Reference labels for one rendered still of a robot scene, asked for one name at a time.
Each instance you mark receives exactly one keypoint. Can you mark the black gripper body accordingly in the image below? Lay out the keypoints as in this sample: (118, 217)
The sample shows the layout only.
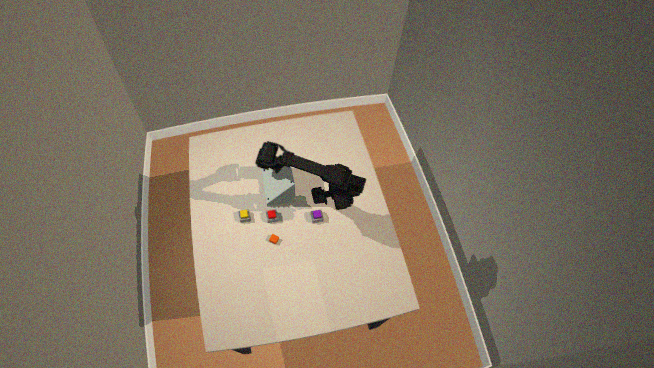
(320, 197)

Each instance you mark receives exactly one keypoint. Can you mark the red button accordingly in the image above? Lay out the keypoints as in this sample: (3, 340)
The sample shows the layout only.
(272, 216)

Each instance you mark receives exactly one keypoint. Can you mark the yellow button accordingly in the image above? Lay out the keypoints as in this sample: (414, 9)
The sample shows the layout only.
(244, 216)

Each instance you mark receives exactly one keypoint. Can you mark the purple button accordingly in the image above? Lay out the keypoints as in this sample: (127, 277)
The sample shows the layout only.
(317, 216)

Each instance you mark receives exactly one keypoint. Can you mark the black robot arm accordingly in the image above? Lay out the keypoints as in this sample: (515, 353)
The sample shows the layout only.
(335, 175)

